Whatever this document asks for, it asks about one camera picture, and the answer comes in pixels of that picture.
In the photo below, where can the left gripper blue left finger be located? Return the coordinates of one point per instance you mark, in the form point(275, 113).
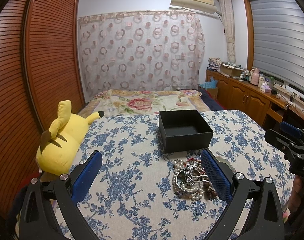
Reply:
point(38, 221)

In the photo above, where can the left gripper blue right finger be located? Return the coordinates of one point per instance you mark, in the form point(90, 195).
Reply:
point(264, 219)

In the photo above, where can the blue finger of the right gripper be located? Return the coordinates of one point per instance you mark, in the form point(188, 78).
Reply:
point(289, 127)
point(279, 141)

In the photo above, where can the silver cuff bangle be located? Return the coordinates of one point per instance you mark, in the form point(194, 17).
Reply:
point(184, 184)

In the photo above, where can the black square jewelry box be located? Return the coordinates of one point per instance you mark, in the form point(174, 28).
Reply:
point(184, 130)

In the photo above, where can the person's right hand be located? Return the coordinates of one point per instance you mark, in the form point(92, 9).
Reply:
point(296, 194)

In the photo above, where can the wooden sideboard cabinet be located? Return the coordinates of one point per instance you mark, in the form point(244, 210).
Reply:
point(268, 110)

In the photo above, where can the pink tissue box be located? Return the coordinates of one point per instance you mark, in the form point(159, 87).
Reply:
point(265, 88)

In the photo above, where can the pink thermos jug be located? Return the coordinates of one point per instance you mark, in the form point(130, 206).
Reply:
point(255, 75)

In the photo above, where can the yellow Pikachu plush toy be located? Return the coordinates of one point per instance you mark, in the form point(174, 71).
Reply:
point(59, 144)

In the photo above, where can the cardboard box on cabinet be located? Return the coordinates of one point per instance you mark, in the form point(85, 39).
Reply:
point(230, 70)

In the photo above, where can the blue gift bag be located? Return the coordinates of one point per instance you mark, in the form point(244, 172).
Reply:
point(209, 84)

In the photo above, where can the grey window blind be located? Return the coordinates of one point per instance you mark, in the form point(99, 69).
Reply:
point(278, 27)

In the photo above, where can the floral bed blanket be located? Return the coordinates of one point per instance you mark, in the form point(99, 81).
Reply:
point(115, 102)

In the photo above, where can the cream side curtain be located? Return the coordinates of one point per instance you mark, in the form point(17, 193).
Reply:
point(229, 28)

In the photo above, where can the brown louvered wardrobe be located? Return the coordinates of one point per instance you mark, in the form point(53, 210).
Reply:
point(38, 69)

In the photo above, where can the pink circle patterned curtain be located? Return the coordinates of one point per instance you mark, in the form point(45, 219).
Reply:
point(140, 50)

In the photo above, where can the beige wall air conditioner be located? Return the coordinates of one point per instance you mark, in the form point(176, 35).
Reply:
point(207, 6)

